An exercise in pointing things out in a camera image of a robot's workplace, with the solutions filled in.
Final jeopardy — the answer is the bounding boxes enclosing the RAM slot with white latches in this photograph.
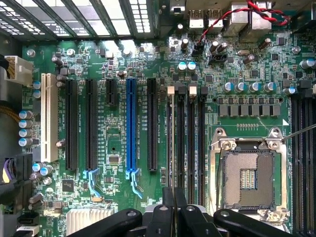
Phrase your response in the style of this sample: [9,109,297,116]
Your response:
[305,83,316,236]
[166,85,177,191]
[187,84,198,207]

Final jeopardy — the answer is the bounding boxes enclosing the thin metal locking lever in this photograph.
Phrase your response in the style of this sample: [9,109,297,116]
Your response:
[213,145,225,208]
[281,124,316,143]

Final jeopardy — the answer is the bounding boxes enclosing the CPU socket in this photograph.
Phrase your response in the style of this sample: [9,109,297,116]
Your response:
[209,126,290,226]

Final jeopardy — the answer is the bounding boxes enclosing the silver finned heatsink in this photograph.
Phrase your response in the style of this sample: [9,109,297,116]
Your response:
[66,208,115,237]

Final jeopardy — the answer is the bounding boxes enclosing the green motherboard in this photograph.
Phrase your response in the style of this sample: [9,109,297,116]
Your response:
[21,32,316,237]

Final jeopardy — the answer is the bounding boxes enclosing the long black expansion slot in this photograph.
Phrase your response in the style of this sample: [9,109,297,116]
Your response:
[82,79,101,198]
[65,79,79,171]
[147,77,158,172]

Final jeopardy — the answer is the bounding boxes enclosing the blue expansion slot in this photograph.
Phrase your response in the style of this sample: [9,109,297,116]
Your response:
[124,78,144,199]

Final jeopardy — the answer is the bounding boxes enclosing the black data plug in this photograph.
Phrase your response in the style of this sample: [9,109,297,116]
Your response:
[15,212,40,237]

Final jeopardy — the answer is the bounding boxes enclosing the short black expansion slot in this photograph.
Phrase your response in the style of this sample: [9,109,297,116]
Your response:
[106,79,118,106]

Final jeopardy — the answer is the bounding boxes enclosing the white expansion slot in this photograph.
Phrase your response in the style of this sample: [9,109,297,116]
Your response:
[40,72,59,163]

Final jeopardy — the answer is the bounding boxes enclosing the open PC case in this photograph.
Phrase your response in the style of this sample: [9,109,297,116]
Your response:
[0,0,316,57]

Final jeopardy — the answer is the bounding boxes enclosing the white power connector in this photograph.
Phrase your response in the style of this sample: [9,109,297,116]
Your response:
[3,55,34,87]

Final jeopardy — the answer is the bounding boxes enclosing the black plug purple wires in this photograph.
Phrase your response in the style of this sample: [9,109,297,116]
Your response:
[0,152,34,211]

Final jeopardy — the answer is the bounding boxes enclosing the yellow braided wire bundle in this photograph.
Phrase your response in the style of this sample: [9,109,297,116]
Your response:
[0,105,22,123]

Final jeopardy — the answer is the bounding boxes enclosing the red black twisted wire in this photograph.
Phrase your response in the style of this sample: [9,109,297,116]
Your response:
[196,0,292,54]

